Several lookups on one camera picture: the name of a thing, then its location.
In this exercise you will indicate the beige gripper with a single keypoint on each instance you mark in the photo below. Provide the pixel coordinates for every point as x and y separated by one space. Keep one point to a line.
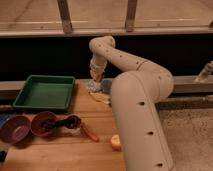
97 69

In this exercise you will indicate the wooden post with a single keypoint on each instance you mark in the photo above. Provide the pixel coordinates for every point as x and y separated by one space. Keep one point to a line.
65 16
130 15

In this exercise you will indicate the wooden post right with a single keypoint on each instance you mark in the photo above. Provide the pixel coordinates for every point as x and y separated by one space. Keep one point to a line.
130 15

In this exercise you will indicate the orange carrot toy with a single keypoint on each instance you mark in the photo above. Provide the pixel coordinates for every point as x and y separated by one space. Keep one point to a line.
86 131

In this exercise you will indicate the black measuring spoon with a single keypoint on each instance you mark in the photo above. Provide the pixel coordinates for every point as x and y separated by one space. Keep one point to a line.
50 124

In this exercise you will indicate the brown bowl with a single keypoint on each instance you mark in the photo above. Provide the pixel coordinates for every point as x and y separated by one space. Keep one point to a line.
39 124

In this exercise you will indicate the green plastic tray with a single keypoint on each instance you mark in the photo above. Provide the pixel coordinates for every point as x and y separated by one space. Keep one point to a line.
45 92

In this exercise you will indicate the yellow apple toy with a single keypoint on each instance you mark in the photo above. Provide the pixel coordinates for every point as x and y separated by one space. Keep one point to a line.
115 142

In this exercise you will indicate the blue cup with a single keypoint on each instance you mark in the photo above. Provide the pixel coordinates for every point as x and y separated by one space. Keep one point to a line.
106 85

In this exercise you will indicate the purple bowl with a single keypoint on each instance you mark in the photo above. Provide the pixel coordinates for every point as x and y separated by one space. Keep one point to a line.
14 129

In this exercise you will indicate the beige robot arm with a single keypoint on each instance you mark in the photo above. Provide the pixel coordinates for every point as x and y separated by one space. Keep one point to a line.
133 94

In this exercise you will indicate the blue object at left edge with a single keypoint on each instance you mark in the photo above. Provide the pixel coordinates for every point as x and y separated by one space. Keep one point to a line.
3 118

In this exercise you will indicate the white cup with dark inside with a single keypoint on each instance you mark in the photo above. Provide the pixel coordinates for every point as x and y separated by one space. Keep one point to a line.
72 122

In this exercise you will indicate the wooden post left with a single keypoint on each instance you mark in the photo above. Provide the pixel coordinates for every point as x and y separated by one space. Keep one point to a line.
65 16

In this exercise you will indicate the grey metallic cup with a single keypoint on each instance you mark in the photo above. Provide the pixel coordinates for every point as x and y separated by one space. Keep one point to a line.
93 86

